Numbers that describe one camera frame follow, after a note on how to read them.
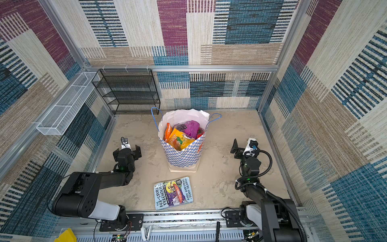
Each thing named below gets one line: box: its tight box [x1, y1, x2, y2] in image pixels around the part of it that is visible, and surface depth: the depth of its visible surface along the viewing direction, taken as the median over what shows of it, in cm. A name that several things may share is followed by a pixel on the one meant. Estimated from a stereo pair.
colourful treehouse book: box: [153, 176, 194, 211], surface depth 81 cm
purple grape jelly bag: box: [172, 119, 201, 140], surface depth 91 cm
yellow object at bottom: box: [53, 227, 78, 242], surface depth 71 cm
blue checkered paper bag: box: [151, 106, 222, 173], surface depth 85 cm
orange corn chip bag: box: [164, 122, 173, 143], surface depth 87 cm
